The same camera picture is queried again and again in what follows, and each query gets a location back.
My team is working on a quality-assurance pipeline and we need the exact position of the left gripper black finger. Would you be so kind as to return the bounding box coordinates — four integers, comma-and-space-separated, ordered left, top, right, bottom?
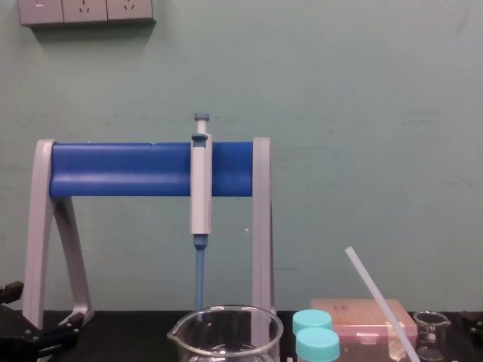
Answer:
0, 281, 26, 307
0, 304, 81, 362

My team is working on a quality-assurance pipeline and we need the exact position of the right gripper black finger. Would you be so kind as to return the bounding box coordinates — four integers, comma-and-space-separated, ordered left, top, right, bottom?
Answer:
461, 310, 483, 335

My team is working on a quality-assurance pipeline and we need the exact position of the white stirring rod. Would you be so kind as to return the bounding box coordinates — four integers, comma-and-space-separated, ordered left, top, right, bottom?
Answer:
344, 246, 418, 362

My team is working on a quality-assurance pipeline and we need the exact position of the small clear glass beaker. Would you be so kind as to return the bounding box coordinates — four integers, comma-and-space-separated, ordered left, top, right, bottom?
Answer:
412, 310, 452, 361

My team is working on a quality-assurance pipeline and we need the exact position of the pink pipette tip box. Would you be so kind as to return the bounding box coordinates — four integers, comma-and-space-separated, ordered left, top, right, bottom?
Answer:
309, 298, 420, 362

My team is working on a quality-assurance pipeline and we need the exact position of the grey and blue pipette stand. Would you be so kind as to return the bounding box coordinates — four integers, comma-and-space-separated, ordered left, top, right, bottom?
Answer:
21, 137, 278, 333

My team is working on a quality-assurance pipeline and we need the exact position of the teal capped sample bottle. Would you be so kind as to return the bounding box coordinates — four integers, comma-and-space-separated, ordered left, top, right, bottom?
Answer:
291, 308, 334, 337
294, 327, 342, 362

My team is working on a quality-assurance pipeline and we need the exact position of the large clear glass beaker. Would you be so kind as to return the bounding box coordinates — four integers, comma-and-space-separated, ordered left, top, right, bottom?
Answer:
166, 305, 285, 362

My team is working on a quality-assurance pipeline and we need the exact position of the grey wall socket strip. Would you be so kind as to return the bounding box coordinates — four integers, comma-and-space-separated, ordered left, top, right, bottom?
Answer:
17, 0, 155, 27

